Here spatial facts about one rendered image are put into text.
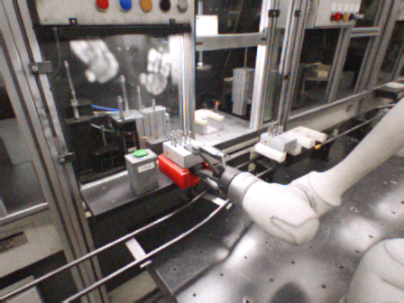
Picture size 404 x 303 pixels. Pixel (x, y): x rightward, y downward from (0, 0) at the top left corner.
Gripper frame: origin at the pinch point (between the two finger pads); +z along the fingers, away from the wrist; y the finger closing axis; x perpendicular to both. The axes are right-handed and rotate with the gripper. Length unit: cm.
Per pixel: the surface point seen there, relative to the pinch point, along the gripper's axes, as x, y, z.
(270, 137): -44.9, -7.1, 3.4
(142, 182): 16.9, -4.6, 2.6
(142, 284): 10, -100, 37
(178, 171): 6.2, -3.2, -0.6
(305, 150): -64, -16, -4
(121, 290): 22, -100, 42
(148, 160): 14.3, 2.4, 2.6
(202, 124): -25.2, -3.7, 26.7
